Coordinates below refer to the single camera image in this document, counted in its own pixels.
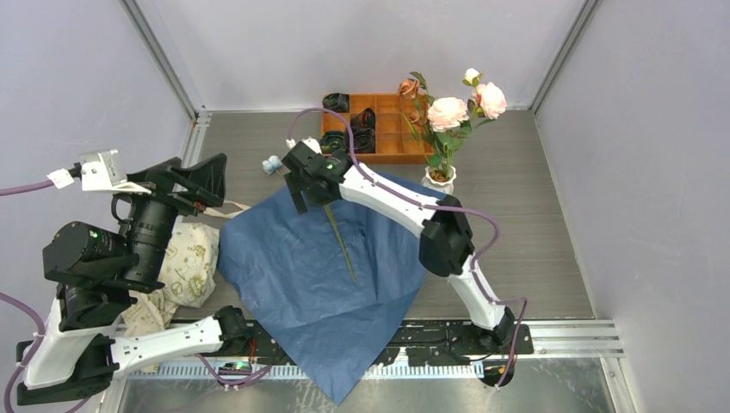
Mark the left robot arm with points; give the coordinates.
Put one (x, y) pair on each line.
(76, 352)

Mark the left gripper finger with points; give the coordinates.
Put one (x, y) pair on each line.
(203, 183)
(156, 176)

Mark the dark rolled fabric top-left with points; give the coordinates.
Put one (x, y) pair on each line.
(337, 102)

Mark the dark rolled fabric middle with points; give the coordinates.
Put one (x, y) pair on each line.
(366, 119)

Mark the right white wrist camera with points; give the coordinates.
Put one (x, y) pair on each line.
(310, 142)

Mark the floral patterned cloth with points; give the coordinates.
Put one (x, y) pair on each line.
(187, 271)

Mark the dark rolled fabric large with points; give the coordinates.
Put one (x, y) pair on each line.
(364, 141)

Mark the dark rolled fabric bottom-left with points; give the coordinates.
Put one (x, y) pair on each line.
(332, 141)

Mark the orange rose flower stem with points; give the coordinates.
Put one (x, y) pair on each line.
(413, 93)

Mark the white ribbed vase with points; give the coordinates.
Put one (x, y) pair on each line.
(438, 182)

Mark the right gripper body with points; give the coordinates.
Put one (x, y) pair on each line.
(312, 195)

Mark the orange compartment tray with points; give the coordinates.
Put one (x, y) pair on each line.
(394, 144)

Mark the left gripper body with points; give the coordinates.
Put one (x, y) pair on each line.
(149, 193)

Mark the light blue flower stem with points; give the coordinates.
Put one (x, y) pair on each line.
(272, 165)

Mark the blue paper flower bouquet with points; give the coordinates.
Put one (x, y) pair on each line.
(290, 274)

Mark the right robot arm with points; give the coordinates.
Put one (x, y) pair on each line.
(440, 224)

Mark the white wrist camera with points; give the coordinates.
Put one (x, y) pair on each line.
(310, 142)
(100, 171)

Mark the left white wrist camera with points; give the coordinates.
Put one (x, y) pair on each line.
(100, 171)

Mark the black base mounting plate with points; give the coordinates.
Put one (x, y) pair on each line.
(423, 343)

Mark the beige ribbon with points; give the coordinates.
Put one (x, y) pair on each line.
(228, 210)

